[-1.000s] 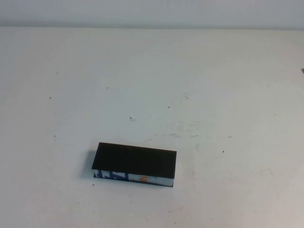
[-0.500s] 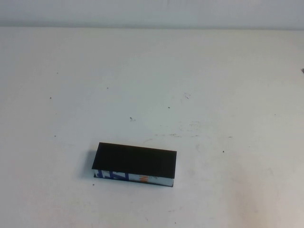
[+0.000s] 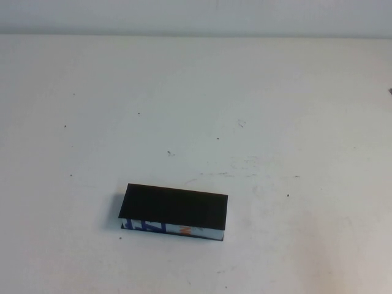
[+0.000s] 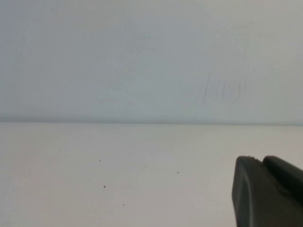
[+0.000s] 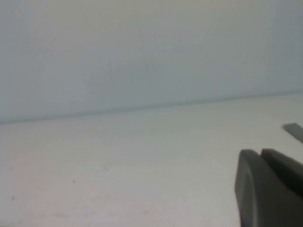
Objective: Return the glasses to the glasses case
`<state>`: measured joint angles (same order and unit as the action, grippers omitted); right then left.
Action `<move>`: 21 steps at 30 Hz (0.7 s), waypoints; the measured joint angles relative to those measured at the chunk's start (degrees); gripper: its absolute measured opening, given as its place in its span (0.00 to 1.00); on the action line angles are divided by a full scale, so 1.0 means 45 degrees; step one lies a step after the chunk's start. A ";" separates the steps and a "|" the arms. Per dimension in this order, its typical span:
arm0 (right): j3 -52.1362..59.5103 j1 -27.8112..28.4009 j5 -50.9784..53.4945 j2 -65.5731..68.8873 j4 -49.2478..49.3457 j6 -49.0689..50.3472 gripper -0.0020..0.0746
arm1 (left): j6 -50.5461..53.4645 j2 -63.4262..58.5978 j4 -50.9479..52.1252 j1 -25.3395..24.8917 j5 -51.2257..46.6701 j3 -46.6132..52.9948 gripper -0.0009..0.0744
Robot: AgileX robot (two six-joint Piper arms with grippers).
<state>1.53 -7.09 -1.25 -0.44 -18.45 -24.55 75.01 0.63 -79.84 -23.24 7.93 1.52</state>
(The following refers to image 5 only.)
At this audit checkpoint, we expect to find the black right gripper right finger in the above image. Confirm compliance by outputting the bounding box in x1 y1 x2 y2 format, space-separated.
261 148 303 191

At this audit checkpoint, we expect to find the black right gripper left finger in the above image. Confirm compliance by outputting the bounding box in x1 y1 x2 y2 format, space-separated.
234 149 303 227

